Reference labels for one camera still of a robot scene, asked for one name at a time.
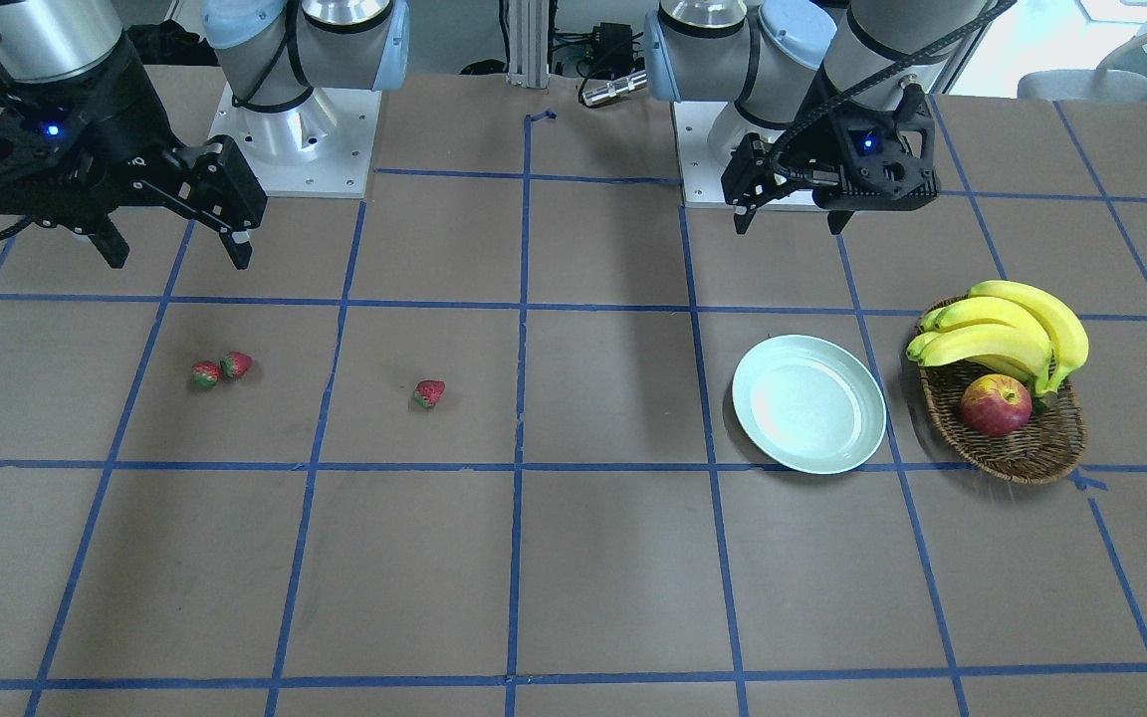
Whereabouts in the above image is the light green plate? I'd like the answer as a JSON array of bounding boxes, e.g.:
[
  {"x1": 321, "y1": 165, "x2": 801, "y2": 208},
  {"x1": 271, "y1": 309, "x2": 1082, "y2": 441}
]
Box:
[{"x1": 729, "y1": 335, "x2": 887, "y2": 475}]

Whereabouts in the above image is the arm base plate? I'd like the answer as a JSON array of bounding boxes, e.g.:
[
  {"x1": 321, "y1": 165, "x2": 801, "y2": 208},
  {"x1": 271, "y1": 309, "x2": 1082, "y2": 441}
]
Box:
[
  {"x1": 210, "y1": 86, "x2": 385, "y2": 198},
  {"x1": 672, "y1": 102, "x2": 782, "y2": 208}
]

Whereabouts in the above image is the brown wicker basket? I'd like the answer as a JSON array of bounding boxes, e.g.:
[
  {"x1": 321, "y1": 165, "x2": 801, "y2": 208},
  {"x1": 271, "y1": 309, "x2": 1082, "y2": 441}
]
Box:
[{"x1": 915, "y1": 363, "x2": 1086, "y2": 484}]

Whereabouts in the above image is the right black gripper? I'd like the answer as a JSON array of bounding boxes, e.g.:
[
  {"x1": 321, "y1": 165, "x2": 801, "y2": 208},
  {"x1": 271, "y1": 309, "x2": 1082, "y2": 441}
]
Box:
[{"x1": 0, "y1": 36, "x2": 268, "y2": 271}]

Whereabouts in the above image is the aluminium frame post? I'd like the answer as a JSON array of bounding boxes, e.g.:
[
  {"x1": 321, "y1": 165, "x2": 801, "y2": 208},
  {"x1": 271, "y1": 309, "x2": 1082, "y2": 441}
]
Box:
[{"x1": 504, "y1": 0, "x2": 552, "y2": 91}]

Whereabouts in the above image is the red apple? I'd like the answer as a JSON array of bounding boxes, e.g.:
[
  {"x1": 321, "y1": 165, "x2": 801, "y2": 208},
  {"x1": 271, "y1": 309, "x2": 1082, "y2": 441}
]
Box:
[{"x1": 959, "y1": 373, "x2": 1032, "y2": 437}]

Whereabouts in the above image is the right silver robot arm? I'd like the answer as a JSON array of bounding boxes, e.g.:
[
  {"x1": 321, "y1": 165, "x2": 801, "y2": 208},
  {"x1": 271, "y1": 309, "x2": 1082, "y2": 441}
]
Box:
[{"x1": 0, "y1": 1, "x2": 409, "y2": 271}]

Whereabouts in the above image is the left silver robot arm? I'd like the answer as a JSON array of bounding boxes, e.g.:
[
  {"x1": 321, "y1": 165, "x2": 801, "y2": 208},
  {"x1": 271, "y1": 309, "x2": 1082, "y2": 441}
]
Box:
[{"x1": 643, "y1": 1, "x2": 1011, "y2": 233}]

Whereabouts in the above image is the red strawberry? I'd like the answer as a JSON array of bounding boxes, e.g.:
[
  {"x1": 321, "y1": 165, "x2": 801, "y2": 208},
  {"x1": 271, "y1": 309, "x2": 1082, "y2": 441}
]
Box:
[
  {"x1": 218, "y1": 351, "x2": 252, "y2": 380},
  {"x1": 188, "y1": 361, "x2": 223, "y2": 390},
  {"x1": 411, "y1": 379, "x2": 446, "y2": 410}
]

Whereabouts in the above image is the yellow banana bunch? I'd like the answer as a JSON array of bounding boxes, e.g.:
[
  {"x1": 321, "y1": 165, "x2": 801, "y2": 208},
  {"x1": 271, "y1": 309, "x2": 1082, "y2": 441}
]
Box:
[{"x1": 905, "y1": 280, "x2": 1091, "y2": 399}]

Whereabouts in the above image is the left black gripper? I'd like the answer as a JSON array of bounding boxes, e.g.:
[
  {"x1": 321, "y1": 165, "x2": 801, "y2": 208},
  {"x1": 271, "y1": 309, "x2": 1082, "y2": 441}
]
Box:
[{"x1": 721, "y1": 85, "x2": 941, "y2": 236}]

